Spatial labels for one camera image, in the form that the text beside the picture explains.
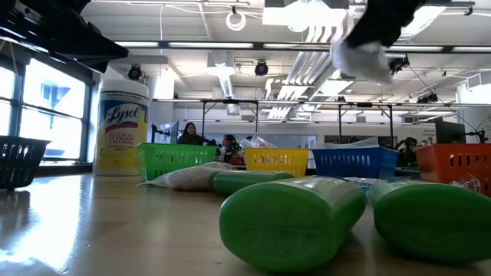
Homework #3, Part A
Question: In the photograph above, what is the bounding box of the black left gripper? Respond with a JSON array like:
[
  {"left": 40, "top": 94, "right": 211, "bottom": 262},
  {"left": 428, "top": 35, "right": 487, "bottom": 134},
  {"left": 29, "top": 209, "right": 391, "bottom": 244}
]
[{"left": 0, "top": 11, "right": 130, "bottom": 74}]

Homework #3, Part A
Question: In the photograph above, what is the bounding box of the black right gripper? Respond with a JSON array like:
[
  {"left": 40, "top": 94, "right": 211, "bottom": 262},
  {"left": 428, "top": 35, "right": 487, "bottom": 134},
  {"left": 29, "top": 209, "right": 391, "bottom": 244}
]
[{"left": 344, "top": 0, "right": 427, "bottom": 48}]

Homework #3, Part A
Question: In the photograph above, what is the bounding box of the white bag with black print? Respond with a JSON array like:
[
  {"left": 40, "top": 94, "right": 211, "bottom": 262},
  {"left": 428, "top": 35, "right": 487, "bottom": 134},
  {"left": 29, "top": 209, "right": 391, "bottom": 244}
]
[{"left": 329, "top": 38, "right": 395, "bottom": 85}]

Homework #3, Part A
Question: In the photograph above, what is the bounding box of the black plastic basket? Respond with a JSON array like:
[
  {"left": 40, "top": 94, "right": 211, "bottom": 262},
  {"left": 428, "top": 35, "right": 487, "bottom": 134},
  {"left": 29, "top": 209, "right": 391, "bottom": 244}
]
[{"left": 0, "top": 135, "right": 52, "bottom": 192}]

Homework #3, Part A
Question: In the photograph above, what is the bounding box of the green plastic basket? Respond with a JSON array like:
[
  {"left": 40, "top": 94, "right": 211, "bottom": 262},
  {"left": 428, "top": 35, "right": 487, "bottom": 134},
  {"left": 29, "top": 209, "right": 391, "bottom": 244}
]
[{"left": 134, "top": 142, "right": 219, "bottom": 182}]

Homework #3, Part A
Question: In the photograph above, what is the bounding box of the purple toothbrush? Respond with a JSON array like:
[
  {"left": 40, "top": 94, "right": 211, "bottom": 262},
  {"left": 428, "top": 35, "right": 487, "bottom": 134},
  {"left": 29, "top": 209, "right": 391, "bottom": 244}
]
[{"left": 342, "top": 176, "right": 385, "bottom": 193}]

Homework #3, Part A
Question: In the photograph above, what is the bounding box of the white item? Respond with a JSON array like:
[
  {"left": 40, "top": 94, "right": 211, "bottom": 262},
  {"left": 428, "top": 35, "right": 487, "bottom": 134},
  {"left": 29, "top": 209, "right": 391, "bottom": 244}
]
[{"left": 136, "top": 160, "right": 238, "bottom": 192}]

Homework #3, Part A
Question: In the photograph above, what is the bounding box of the green Pert shampoo bottle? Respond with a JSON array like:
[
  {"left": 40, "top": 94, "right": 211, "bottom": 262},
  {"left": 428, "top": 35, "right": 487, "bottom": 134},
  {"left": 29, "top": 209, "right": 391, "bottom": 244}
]
[
  {"left": 208, "top": 170, "right": 295, "bottom": 197},
  {"left": 218, "top": 175, "right": 367, "bottom": 274},
  {"left": 368, "top": 179, "right": 491, "bottom": 265}
]

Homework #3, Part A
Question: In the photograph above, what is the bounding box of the white ceiling light fixture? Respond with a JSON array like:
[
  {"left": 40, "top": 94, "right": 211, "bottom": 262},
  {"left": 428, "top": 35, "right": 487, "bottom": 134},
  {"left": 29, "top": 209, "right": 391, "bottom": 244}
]
[{"left": 262, "top": 0, "right": 356, "bottom": 34}]

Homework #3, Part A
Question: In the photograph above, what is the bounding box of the black overhead light bar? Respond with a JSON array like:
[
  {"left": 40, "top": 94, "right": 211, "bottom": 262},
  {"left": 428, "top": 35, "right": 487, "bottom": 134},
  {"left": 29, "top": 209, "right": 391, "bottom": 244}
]
[{"left": 114, "top": 40, "right": 491, "bottom": 54}]

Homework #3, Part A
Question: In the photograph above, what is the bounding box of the Lysol wipes canister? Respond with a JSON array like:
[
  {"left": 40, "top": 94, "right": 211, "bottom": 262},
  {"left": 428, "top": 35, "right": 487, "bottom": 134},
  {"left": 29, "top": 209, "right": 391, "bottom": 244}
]
[{"left": 93, "top": 79, "right": 150, "bottom": 177}]

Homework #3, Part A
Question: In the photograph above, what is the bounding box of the grey monitor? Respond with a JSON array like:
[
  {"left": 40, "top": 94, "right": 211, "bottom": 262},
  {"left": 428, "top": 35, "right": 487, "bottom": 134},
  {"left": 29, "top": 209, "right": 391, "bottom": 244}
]
[{"left": 157, "top": 120, "right": 180, "bottom": 146}]

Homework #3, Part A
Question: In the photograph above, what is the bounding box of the person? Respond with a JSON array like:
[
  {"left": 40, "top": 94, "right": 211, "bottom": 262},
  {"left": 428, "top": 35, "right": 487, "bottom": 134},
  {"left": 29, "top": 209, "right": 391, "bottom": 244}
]
[
  {"left": 176, "top": 121, "right": 204, "bottom": 146},
  {"left": 217, "top": 133, "right": 242, "bottom": 164},
  {"left": 397, "top": 136, "right": 420, "bottom": 166}
]

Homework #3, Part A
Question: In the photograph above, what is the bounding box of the blue plastic basket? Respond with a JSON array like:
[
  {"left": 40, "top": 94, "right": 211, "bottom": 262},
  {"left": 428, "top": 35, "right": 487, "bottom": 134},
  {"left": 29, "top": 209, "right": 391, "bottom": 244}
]
[{"left": 311, "top": 146, "right": 400, "bottom": 180}]

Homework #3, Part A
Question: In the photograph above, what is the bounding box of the black monitor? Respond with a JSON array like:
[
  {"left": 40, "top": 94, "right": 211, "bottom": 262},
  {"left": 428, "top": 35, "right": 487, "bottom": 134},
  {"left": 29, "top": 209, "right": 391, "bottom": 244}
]
[{"left": 435, "top": 120, "right": 467, "bottom": 144}]

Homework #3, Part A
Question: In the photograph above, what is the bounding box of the orange plastic basket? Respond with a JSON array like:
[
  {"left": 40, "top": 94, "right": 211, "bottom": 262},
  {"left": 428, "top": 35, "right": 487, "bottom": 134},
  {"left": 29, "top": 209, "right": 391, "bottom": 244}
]
[{"left": 414, "top": 143, "right": 491, "bottom": 199}]

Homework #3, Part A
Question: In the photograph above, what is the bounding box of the yellow plastic basket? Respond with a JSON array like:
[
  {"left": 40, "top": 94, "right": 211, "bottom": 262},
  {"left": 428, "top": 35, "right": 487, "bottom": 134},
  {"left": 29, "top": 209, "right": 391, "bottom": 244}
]
[{"left": 243, "top": 147, "right": 310, "bottom": 178}]

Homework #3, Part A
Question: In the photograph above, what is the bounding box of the black hanging camera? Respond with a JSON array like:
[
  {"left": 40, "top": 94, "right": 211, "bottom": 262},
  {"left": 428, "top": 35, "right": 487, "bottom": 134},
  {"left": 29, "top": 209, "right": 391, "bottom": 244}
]
[
  {"left": 387, "top": 54, "right": 410, "bottom": 77},
  {"left": 417, "top": 92, "right": 440, "bottom": 104}
]

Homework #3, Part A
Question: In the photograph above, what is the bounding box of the black background rig frame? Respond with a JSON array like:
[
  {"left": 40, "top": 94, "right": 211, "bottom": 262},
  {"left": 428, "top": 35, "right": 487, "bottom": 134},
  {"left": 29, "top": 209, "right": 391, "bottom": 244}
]
[
  {"left": 337, "top": 101, "right": 394, "bottom": 149},
  {"left": 199, "top": 98, "right": 260, "bottom": 147}
]

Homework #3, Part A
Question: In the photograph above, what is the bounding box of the white cable coil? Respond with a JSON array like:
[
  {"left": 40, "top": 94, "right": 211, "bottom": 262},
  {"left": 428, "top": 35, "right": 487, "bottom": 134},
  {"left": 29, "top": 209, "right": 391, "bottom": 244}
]
[{"left": 225, "top": 9, "right": 248, "bottom": 32}]

